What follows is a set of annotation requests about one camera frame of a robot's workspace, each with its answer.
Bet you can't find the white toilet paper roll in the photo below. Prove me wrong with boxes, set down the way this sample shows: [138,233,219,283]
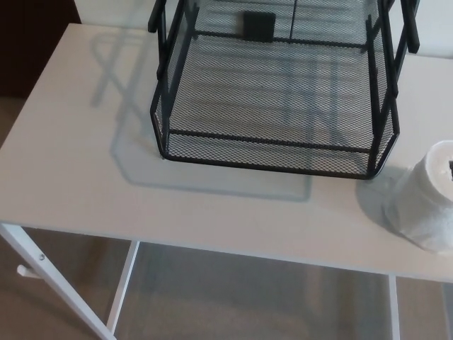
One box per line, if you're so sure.
[387,140,453,253]

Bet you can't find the black mesh file tray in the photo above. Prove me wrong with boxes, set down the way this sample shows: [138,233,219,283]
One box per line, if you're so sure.
[147,0,422,181]

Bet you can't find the dark brown furniture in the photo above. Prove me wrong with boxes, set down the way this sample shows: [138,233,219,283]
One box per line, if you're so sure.
[0,0,84,98]

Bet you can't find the white metal desk frame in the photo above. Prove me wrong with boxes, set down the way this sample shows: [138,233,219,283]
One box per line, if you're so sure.
[0,222,453,340]

